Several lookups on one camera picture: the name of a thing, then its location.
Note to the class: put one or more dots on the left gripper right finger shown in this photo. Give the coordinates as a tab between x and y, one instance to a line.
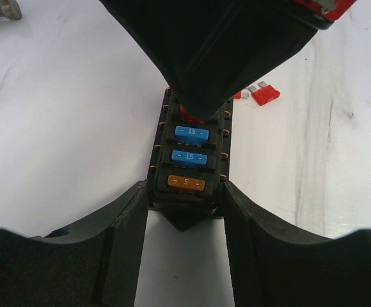
274	263

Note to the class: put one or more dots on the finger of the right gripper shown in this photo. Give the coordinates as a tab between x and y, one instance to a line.
207	51

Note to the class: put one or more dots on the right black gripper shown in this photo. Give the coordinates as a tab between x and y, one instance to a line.
322	14

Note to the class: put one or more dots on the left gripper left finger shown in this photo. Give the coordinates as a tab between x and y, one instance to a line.
94	261

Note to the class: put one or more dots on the red blade fuse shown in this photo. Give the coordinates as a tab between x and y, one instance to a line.
185	116
245	93
265	94

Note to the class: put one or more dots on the black fuse box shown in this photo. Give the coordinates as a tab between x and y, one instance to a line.
182	209

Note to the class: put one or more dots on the blue blade fuse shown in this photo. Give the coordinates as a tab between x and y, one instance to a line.
189	159
191	136

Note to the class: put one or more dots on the orange blade fuse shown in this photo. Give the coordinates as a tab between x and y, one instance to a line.
187	184

